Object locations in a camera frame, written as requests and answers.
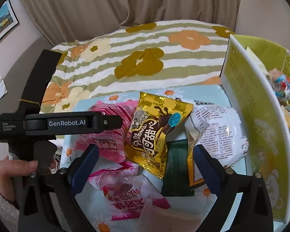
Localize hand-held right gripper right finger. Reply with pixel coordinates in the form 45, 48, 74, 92
193, 145, 273, 232

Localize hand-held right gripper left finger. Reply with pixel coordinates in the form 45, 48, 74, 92
18, 144, 99, 232

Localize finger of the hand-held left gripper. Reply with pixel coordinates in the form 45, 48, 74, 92
97, 113, 122, 136

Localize dark green snack packet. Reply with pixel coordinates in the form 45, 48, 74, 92
161, 138, 196, 197

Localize yellow chocolate snack packet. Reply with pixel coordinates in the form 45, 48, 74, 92
124, 91, 194, 180

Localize green cardboard box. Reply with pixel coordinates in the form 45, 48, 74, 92
220, 34, 290, 224

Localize red white blue snack packet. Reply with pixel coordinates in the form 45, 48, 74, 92
268, 69, 290, 101

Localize person's left forearm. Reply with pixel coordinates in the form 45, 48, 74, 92
0, 168, 21, 231

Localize person's left hand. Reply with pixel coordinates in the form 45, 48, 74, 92
0, 155, 38, 208

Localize pink striped snack packet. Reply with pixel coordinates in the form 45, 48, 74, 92
74, 100, 139, 163

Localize yellow rubber band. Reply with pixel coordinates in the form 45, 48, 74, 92
19, 98, 41, 106

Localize white orange snack bag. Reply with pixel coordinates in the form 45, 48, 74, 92
185, 100, 250, 189

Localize pink packet red characters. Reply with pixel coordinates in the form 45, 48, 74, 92
88, 161, 171, 221

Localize striped floral blanket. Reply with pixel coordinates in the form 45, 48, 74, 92
39, 20, 236, 116

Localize white paper piece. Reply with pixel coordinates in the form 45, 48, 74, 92
0, 75, 8, 100

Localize mauve snack packet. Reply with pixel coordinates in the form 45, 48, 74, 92
138, 202, 205, 232

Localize grey padded headboard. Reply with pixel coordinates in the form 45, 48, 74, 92
0, 35, 52, 124

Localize light blue daisy tablecloth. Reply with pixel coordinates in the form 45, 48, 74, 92
54, 84, 288, 232

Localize beige curtain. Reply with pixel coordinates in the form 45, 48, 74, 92
18, 0, 241, 46

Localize framed wall picture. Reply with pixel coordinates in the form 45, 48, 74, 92
0, 0, 20, 52

